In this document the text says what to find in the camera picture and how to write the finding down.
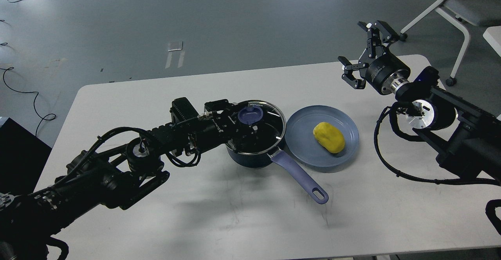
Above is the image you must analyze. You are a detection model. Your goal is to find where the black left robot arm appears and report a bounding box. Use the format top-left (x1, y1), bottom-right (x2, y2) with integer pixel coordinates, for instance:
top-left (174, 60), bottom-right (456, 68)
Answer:
top-left (1, 97), bottom-right (286, 260)

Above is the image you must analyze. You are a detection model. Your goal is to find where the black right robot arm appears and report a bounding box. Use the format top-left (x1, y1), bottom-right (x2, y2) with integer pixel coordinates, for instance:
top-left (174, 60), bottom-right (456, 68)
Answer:
top-left (338, 20), bottom-right (501, 186)

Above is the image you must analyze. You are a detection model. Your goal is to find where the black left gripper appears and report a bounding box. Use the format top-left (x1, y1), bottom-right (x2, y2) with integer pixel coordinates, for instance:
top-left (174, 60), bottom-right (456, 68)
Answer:
top-left (190, 99), bottom-right (284, 155)

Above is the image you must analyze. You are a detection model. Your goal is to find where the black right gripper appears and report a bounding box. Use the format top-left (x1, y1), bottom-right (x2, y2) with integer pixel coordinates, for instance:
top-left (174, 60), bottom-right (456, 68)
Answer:
top-left (338, 20), bottom-right (411, 95)

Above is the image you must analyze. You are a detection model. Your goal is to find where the dark blue saucepan purple handle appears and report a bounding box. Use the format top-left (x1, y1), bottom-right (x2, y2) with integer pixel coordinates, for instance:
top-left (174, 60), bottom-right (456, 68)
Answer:
top-left (225, 100), bottom-right (329, 205)

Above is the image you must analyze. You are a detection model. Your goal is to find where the glass pot lid purple knob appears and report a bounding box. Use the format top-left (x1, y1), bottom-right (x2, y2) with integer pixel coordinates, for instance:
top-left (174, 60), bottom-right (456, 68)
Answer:
top-left (229, 100), bottom-right (287, 155)

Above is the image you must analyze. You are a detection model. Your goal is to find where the black box at left edge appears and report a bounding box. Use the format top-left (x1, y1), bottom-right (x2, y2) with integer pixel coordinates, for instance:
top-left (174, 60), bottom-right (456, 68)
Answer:
top-left (0, 117), bottom-right (52, 195)

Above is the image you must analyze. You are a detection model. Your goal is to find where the yellow potato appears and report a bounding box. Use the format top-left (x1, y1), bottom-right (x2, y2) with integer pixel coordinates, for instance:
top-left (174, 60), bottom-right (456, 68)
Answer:
top-left (313, 121), bottom-right (346, 153)

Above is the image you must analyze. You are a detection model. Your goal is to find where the blue round plate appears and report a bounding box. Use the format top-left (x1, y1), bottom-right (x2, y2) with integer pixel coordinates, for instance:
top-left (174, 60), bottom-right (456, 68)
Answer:
top-left (286, 105), bottom-right (359, 173)

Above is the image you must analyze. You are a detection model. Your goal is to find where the white table corner right edge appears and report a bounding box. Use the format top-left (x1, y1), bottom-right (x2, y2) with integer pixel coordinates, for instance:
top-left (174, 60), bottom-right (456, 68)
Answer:
top-left (483, 25), bottom-right (501, 56)

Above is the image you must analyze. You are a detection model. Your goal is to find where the white grey office chair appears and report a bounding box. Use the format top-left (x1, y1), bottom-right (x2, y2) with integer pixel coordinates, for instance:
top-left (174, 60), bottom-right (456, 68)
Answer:
top-left (400, 0), bottom-right (501, 87)

